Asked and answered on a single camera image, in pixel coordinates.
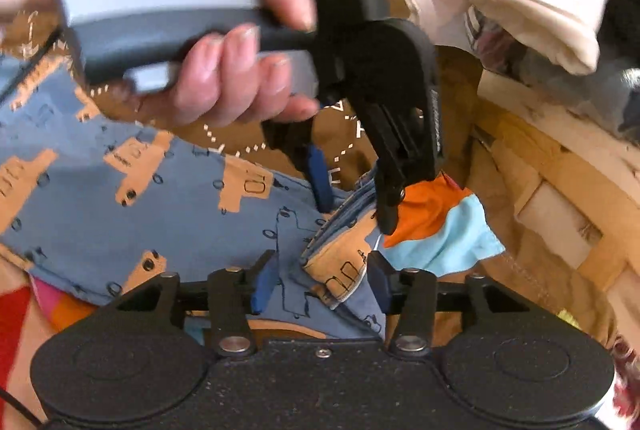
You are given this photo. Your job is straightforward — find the blue pants with orange trucks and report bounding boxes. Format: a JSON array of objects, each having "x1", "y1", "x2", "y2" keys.
[{"x1": 1, "y1": 67, "x2": 385, "y2": 339}]

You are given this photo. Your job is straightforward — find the brown PF patterned blanket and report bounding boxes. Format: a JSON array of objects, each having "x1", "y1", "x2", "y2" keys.
[{"x1": 0, "y1": 8, "x2": 640, "y2": 351}]

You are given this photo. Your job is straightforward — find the wooden bed frame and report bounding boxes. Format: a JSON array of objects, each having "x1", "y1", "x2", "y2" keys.
[{"x1": 476, "y1": 72, "x2": 639, "y2": 346}]

